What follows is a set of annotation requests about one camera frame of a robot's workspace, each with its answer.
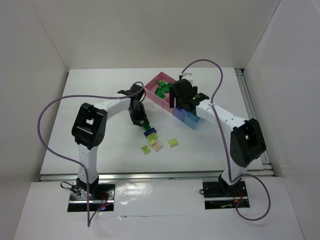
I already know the long green lego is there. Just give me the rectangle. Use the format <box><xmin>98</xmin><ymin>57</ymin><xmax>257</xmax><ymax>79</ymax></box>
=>
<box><xmin>154</xmin><ymin>87</ymin><xmax>164</xmax><ymax>98</ymax></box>

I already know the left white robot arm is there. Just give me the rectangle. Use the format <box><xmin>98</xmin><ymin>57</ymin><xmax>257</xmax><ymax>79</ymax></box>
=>
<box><xmin>71</xmin><ymin>83</ymin><xmax>149</xmax><ymax>195</ymax></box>

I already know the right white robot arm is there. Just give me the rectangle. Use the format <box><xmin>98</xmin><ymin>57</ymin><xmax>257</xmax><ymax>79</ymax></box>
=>
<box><xmin>169</xmin><ymin>76</ymin><xmax>267</xmax><ymax>194</ymax></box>

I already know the small pink container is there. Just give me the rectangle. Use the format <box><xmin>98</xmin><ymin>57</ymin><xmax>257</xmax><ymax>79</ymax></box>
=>
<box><xmin>162</xmin><ymin>96</ymin><xmax>174</xmax><ymax>114</ymax></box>

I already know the dark blue lego brick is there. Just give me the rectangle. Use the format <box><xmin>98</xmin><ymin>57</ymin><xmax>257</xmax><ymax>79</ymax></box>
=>
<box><xmin>143</xmin><ymin>127</ymin><xmax>157</xmax><ymax>138</ymax></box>

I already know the large pink container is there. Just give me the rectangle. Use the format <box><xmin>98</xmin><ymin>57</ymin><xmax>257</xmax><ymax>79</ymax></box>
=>
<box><xmin>144</xmin><ymin>72</ymin><xmax>176</xmax><ymax>108</ymax></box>

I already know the dark blue container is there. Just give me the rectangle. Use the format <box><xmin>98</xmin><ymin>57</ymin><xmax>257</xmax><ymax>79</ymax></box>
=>
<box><xmin>173</xmin><ymin>107</ymin><xmax>188</xmax><ymax>122</ymax></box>

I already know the lime lego brick upper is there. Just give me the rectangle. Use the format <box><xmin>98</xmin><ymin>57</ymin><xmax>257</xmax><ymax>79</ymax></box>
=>
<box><xmin>147</xmin><ymin>132</ymin><xmax>158</xmax><ymax>142</ymax></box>

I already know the lime lego brick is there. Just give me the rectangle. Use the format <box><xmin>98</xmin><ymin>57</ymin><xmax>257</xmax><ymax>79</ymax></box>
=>
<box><xmin>141</xmin><ymin>145</ymin><xmax>151</xmax><ymax>155</ymax></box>
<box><xmin>168</xmin><ymin>138</ymin><xmax>179</xmax><ymax>148</ymax></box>
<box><xmin>147</xmin><ymin>132</ymin><xmax>158</xmax><ymax>142</ymax></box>

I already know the light blue container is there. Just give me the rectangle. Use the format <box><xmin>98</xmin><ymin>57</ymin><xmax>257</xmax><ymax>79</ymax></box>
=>
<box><xmin>183</xmin><ymin>112</ymin><xmax>202</xmax><ymax>130</ymax></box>

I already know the beige lego brick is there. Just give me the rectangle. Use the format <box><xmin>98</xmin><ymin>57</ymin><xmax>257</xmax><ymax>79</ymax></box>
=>
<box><xmin>149</xmin><ymin>140</ymin><xmax>163</xmax><ymax>152</ymax></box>

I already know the lime lego brick lower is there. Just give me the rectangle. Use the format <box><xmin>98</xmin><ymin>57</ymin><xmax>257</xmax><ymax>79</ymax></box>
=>
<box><xmin>141</xmin><ymin>145</ymin><xmax>151</xmax><ymax>155</ymax></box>

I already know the lime lego brick right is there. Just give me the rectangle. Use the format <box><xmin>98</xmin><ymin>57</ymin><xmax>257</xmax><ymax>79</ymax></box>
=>
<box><xmin>168</xmin><ymin>138</ymin><xmax>179</xmax><ymax>148</ymax></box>

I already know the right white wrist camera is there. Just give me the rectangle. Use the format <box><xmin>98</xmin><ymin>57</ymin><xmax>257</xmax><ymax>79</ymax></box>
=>
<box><xmin>179</xmin><ymin>73</ymin><xmax>194</xmax><ymax>85</ymax></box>

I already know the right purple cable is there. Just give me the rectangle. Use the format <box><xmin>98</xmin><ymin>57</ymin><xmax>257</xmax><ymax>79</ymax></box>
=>
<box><xmin>179</xmin><ymin>58</ymin><xmax>273</xmax><ymax>221</ymax></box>

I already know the purple cable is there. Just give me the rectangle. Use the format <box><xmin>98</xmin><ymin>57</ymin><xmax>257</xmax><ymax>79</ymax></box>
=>
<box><xmin>179</xmin><ymin>58</ymin><xmax>273</xmax><ymax>221</ymax></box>
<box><xmin>37</xmin><ymin>81</ymin><xmax>145</xmax><ymax>228</ymax></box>

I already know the aluminium front rail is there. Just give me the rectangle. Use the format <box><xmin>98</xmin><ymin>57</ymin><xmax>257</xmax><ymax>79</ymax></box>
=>
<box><xmin>39</xmin><ymin>169</ymin><xmax>275</xmax><ymax>183</ymax></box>

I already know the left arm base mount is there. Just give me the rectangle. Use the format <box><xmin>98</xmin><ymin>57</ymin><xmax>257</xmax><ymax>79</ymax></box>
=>
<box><xmin>60</xmin><ymin>181</ymin><xmax>116</xmax><ymax>213</ymax></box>

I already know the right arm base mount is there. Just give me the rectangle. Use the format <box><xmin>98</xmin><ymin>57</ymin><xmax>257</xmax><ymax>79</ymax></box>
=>
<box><xmin>199</xmin><ymin>181</ymin><xmax>250</xmax><ymax>210</ymax></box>

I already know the aluminium side rail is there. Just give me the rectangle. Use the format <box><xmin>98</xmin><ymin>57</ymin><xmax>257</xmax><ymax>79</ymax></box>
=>
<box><xmin>234</xmin><ymin>68</ymin><xmax>274</xmax><ymax>172</ymax></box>

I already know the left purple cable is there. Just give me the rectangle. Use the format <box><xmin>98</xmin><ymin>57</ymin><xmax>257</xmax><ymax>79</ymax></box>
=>
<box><xmin>37</xmin><ymin>81</ymin><xmax>145</xmax><ymax>228</ymax></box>

